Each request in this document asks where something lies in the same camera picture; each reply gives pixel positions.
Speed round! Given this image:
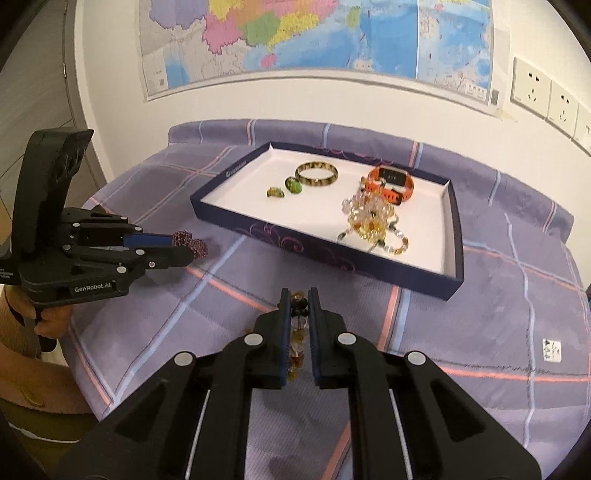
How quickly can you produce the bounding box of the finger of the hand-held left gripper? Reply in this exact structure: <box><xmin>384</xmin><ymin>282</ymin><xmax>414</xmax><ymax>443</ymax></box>
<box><xmin>68</xmin><ymin>246</ymin><xmax>195</xmax><ymax>274</ymax></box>
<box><xmin>68</xmin><ymin>215</ymin><xmax>179</xmax><ymax>248</ymax></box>

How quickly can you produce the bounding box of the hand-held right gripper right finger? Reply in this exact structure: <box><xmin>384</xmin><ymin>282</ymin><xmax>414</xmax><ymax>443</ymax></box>
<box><xmin>307</xmin><ymin>286</ymin><xmax>543</xmax><ymax>480</ymax></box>

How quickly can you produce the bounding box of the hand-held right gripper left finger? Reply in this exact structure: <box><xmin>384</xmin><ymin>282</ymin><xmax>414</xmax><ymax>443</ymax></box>
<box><xmin>55</xmin><ymin>287</ymin><xmax>293</xmax><ymax>480</ymax></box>

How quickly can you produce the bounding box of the multicolour bead necklace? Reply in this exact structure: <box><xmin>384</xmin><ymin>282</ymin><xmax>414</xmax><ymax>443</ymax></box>
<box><xmin>245</xmin><ymin>290</ymin><xmax>309</xmax><ymax>384</ymax></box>

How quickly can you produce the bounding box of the purple bead bracelet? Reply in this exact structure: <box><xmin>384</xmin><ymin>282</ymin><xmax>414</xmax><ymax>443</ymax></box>
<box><xmin>172</xmin><ymin>230</ymin><xmax>209</xmax><ymax>260</ymax></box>

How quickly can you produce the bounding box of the dark blue shallow box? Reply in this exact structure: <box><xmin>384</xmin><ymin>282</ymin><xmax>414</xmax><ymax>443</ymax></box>
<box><xmin>190</xmin><ymin>141</ymin><xmax>465</xmax><ymax>302</ymax></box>

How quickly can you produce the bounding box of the yellow bead necklace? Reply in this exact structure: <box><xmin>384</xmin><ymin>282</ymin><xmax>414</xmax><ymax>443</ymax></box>
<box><xmin>337</xmin><ymin>208</ymin><xmax>411</xmax><ymax>256</ymax></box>

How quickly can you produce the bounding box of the clear crystal bead bracelet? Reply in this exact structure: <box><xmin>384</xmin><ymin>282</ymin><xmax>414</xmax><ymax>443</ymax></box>
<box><xmin>342</xmin><ymin>188</ymin><xmax>395</xmax><ymax>217</ymax></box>

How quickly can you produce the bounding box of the tortoiseshell bangle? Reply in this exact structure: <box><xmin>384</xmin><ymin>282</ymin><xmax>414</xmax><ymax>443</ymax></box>
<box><xmin>294</xmin><ymin>161</ymin><xmax>339</xmax><ymax>190</ymax></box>

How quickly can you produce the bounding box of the orange smart watch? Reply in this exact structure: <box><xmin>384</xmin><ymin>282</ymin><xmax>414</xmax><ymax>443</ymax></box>
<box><xmin>360</xmin><ymin>165</ymin><xmax>415</xmax><ymax>205</ymax></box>

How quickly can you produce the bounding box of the person's left forearm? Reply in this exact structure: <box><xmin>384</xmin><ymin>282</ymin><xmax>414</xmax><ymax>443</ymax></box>
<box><xmin>0</xmin><ymin>339</ymin><xmax>93</xmax><ymax>416</ymax></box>

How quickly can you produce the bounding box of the person's left hand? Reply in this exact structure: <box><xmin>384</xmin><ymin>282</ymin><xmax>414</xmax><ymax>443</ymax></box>
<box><xmin>4</xmin><ymin>285</ymin><xmax>75</xmax><ymax>340</ymax></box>

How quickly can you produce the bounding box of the grey wardrobe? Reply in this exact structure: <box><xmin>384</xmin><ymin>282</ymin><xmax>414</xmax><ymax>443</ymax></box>
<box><xmin>0</xmin><ymin>0</ymin><xmax>112</xmax><ymax>195</ymax></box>

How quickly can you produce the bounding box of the person's dark olive clothing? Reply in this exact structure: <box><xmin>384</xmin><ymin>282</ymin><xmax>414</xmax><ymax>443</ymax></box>
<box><xmin>0</xmin><ymin>399</ymin><xmax>100</xmax><ymax>480</ymax></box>

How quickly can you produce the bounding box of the colourful wall map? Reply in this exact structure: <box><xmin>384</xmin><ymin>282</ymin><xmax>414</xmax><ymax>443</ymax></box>
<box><xmin>139</xmin><ymin>0</ymin><xmax>506</xmax><ymax>118</ymax></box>

